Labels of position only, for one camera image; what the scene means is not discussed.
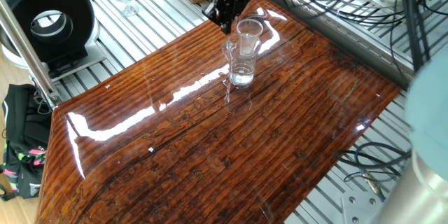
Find black white ring-shaped device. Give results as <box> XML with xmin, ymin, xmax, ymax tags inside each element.
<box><xmin>0</xmin><ymin>0</ymin><xmax>108</xmax><ymax>83</ymax></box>

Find glossy wood-grain table mat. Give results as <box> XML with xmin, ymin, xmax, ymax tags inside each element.
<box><xmin>34</xmin><ymin>0</ymin><xmax>402</xmax><ymax>224</ymax></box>

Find small clear plastic cup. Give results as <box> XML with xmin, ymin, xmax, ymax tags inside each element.
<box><xmin>236</xmin><ymin>18</ymin><xmax>265</xmax><ymax>59</ymax></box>

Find black bag pink green print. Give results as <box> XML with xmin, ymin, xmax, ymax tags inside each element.
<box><xmin>0</xmin><ymin>83</ymin><xmax>53</xmax><ymax>202</ymax></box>

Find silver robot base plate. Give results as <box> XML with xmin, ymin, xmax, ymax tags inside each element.
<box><xmin>341</xmin><ymin>190</ymin><xmax>384</xmax><ymax>224</ymax></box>

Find black looped cables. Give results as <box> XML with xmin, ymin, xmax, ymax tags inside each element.
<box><xmin>332</xmin><ymin>142</ymin><xmax>412</xmax><ymax>183</ymax></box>

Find silver metal pole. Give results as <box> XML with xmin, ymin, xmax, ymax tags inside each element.
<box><xmin>0</xmin><ymin>0</ymin><xmax>64</xmax><ymax>111</ymax></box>

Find silver plug blue cable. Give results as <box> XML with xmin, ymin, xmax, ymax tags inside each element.
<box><xmin>360</xmin><ymin>171</ymin><xmax>386</xmax><ymax>202</ymax></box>

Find clear glass handled beaker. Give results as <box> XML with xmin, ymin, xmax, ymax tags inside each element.
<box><xmin>220</xmin><ymin>33</ymin><xmax>263</xmax><ymax>90</ymax></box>

